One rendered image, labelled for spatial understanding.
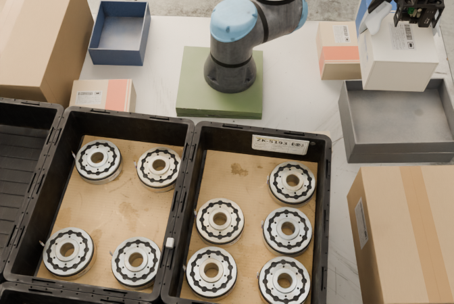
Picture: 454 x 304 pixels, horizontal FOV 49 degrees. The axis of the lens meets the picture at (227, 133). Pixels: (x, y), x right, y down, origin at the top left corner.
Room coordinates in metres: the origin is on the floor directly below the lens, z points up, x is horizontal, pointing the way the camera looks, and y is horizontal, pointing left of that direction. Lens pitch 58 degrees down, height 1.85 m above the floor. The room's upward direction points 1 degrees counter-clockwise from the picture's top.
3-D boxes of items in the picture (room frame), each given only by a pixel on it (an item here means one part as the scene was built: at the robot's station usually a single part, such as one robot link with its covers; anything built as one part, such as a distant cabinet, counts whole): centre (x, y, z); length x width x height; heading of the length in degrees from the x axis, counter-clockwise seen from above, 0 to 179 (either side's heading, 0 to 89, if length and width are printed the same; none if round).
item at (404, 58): (0.69, -0.34, 1.09); 0.20 x 0.12 x 0.09; 176
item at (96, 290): (0.43, 0.25, 0.92); 0.40 x 0.30 x 0.02; 171
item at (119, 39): (1.06, 0.32, 0.74); 0.20 x 0.15 x 0.07; 177
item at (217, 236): (0.40, 0.02, 0.86); 0.10 x 0.10 x 0.01
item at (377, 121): (0.71, -0.45, 0.78); 0.27 x 0.20 x 0.05; 91
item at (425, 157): (0.71, -0.45, 0.73); 0.27 x 0.20 x 0.05; 90
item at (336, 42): (0.97, -0.34, 0.74); 0.16 x 0.12 x 0.07; 0
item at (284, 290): (0.27, -0.11, 0.86); 0.05 x 0.05 x 0.01
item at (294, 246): (0.37, -0.12, 0.86); 0.10 x 0.10 x 0.01
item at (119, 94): (0.79, 0.34, 0.74); 0.16 x 0.12 x 0.07; 90
